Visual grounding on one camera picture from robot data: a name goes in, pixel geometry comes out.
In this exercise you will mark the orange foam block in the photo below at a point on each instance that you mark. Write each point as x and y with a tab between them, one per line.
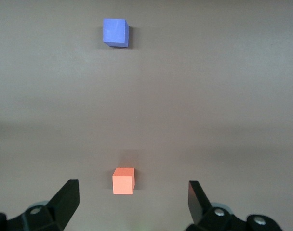
123	183

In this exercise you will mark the purple foam block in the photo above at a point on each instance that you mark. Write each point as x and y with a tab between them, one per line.
115	32

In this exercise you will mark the brown paper table cover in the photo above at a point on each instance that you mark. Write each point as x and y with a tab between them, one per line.
209	96

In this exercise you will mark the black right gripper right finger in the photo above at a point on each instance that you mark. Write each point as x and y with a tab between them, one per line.
206	216

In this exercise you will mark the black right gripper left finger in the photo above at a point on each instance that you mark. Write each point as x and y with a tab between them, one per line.
52	211

